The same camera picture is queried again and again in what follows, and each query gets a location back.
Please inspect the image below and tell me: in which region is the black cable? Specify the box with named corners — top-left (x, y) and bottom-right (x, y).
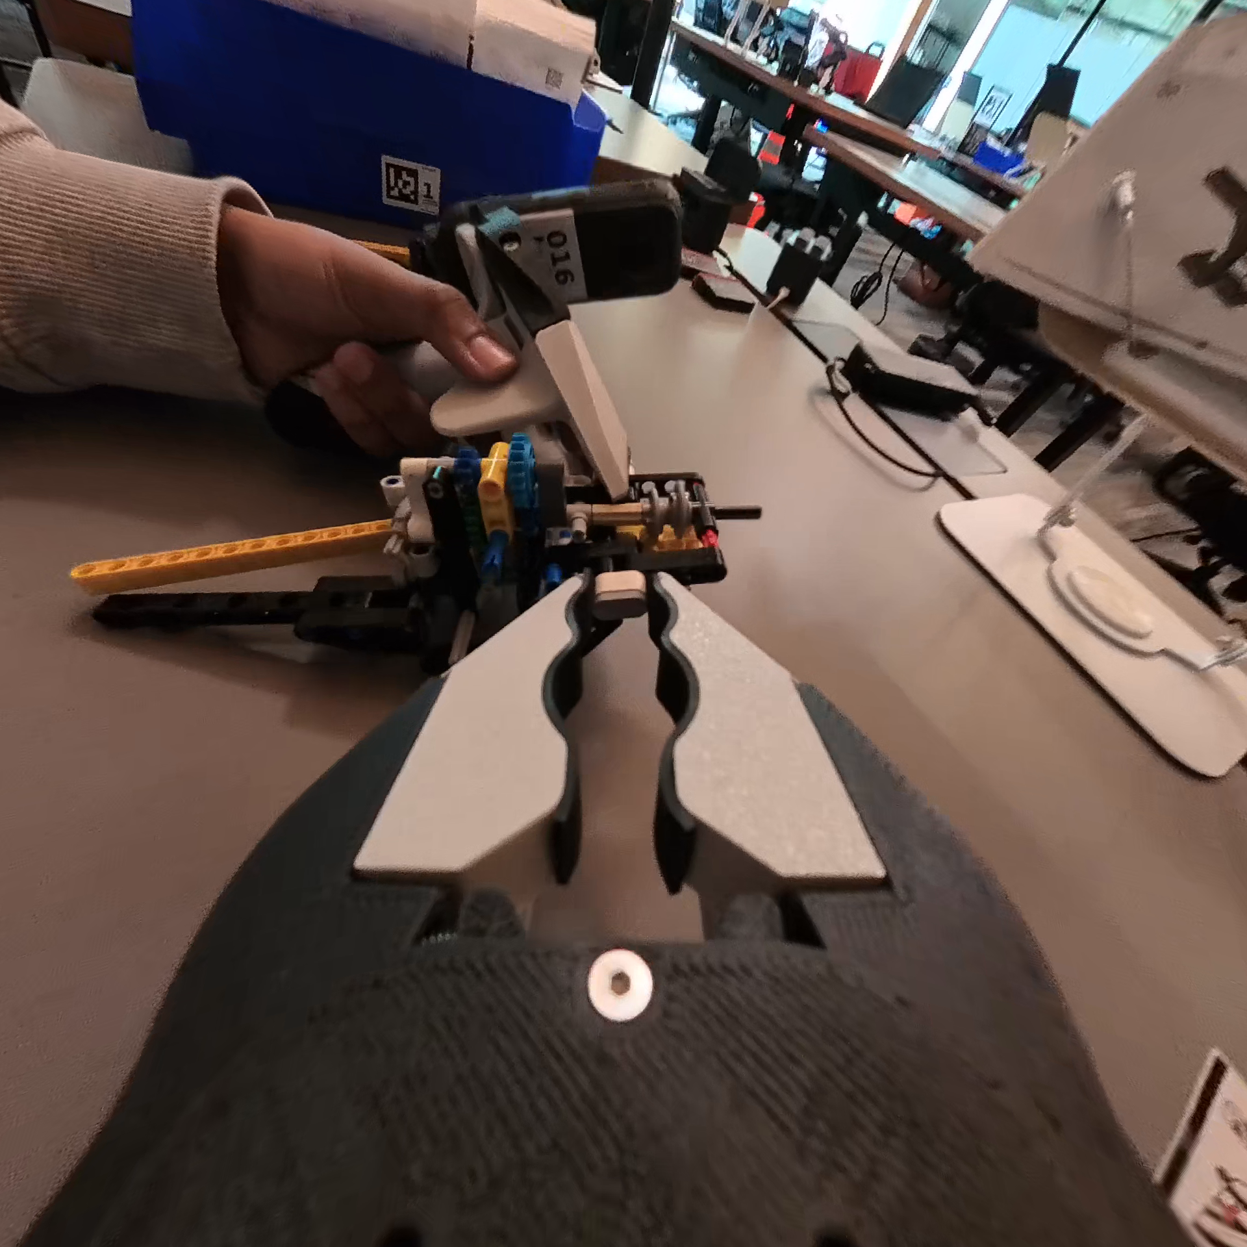
top-left (826, 357), bottom-right (980, 480)

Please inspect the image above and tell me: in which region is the blue storage bin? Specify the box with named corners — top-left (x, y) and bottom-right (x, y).
top-left (131, 0), bottom-right (607, 229)

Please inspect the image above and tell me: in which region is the person's left hand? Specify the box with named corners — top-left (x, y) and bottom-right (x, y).
top-left (217, 204), bottom-right (518, 458)

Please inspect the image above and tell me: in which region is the white plastic container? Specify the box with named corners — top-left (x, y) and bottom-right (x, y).
top-left (20, 56), bottom-right (193, 176)

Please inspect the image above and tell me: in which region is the white stand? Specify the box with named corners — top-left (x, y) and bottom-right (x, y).
top-left (938, 409), bottom-right (1247, 779)

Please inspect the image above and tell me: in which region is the white tilted board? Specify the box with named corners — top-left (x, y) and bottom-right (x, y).
top-left (967, 14), bottom-right (1247, 477)

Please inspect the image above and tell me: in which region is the black power adapter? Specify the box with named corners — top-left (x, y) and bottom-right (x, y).
top-left (842, 341), bottom-right (980, 415)

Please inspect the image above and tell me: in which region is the yellow black lego model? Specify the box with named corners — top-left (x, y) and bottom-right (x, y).
top-left (70, 433), bottom-right (763, 678)

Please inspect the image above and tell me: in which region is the brown wooden desk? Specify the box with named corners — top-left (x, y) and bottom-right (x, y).
top-left (670, 17), bottom-right (1035, 244)

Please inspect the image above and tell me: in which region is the red bag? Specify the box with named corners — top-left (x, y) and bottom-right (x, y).
top-left (829, 38), bottom-right (889, 103)

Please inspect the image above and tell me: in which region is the flat cardboard box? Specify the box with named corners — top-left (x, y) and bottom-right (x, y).
top-left (262, 0), bottom-right (600, 105)

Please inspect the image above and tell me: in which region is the white printed card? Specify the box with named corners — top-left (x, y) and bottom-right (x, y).
top-left (1152, 1046), bottom-right (1247, 1247)

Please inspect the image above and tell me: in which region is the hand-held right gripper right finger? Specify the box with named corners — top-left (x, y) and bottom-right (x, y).
top-left (647, 572), bottom-right (889, 921)

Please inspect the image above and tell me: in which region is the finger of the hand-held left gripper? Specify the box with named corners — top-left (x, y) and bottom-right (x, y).
top-left (535, 318), bottom-right (634, 500)

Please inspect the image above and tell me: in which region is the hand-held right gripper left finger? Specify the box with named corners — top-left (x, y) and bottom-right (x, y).
top-left (354, 572), bottom-right (587, 917)

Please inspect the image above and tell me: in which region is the black charger box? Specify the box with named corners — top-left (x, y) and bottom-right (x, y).
top-left (765, 228), bottom-right (842, 305)

